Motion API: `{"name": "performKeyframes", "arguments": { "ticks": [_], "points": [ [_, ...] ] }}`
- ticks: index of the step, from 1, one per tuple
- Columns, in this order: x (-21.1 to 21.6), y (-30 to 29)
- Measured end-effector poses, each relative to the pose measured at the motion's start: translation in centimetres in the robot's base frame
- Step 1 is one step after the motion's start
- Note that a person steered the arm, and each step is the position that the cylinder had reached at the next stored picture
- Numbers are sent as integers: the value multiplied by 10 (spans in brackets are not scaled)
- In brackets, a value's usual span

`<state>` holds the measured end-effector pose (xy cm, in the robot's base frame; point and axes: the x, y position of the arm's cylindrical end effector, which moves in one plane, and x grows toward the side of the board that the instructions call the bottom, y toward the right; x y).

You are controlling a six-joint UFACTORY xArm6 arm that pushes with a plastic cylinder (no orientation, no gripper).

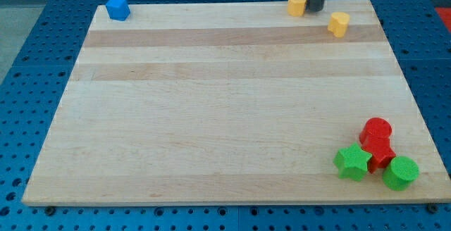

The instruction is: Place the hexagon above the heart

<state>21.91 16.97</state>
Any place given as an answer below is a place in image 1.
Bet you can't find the yellow hexagon block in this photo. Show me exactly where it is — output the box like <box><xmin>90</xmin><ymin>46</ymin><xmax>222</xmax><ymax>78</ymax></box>
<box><xmin>287</xmin><ymin>0</ymin><xmax>307</xmax><ymax>17</ymax></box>

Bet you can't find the yellow heart block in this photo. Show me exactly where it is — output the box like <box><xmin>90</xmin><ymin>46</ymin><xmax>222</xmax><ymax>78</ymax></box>
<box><xmin>327</xmin><ymin>12</ymin><xmax>350</xmax><ymax>38</ymax></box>

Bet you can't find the wooden board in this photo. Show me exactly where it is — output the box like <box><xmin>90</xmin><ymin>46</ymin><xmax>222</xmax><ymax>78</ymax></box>
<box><xmin>22</xmin><ymin>0</ymin><xmax>450</xmax><ymax>206</ymax></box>

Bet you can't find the green star block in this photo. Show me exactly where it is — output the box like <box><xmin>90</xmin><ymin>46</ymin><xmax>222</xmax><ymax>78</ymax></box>
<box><xmin>333</xmin><ymin>142</ymin><xmax>372</xmax><ymax>182</ymax></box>

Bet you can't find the blue pentagon block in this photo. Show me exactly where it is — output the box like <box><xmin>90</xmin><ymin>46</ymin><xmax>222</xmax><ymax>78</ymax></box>
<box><xmin>106</xmin><ymin>0</ymin><xmax>130</xmax><ymax>21</ymax></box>

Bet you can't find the red cylinder block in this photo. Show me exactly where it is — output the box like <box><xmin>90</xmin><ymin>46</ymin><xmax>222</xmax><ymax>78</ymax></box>
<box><xmin>359</xmin><ymin>117</ymin><xmax>393</xmax><ymax>144</ymax></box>

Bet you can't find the red star block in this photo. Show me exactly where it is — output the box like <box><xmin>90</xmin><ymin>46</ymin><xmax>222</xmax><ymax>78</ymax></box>
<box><xmin>360</xmin><ymin>136</ymin><xmax>396</xmax><ymax>173</ymax></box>

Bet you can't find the green cylinder block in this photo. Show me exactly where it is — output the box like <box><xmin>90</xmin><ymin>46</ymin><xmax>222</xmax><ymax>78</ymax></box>
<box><xmin>382</xmin><ymin>156</ymin><xmax>419</xmax><ymax>191</ymax></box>

